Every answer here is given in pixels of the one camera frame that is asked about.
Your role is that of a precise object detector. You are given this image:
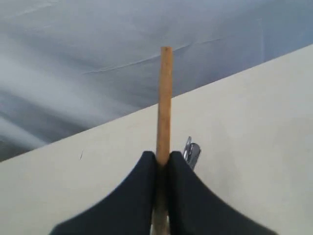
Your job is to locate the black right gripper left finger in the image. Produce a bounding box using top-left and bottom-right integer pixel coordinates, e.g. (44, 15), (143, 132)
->
(50, 151), (157, 235)

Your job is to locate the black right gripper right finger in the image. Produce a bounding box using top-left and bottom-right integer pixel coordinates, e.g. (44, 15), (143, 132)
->
(166, 151), (276, 235)

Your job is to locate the wooden chopstick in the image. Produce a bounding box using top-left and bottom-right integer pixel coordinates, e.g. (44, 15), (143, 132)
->
(152, 46), (173, 235)

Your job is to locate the metal cutlery handle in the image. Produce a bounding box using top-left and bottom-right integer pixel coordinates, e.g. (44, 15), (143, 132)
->
(183, 136), (201, 170)

